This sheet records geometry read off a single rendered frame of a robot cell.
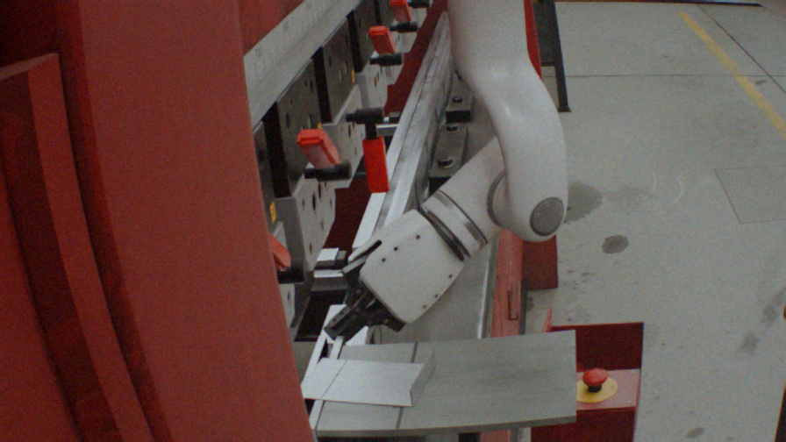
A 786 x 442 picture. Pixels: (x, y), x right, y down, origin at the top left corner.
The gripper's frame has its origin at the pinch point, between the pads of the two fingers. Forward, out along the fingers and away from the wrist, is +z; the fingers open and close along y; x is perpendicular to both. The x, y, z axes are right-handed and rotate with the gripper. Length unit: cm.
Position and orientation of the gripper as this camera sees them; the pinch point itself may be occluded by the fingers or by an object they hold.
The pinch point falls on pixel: (343, 326)
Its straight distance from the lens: 121.4
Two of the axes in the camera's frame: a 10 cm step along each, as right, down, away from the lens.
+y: -5.6, -6.7, -4.9
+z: -7.3, 6.8, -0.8
